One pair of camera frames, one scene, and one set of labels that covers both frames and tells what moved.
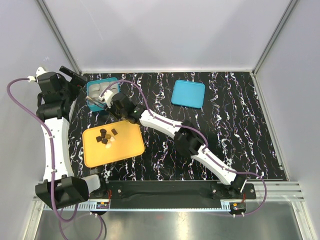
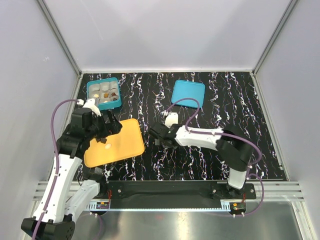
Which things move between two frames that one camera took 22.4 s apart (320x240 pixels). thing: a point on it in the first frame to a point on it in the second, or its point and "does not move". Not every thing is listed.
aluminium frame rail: [58, 36] does not move
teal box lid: [188, 93] does not move
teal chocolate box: [95, 87] does not move
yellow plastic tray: [108, 144] does not move
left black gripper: [78, 81] to [114, 127]
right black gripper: [110, 107] to [160, 141]
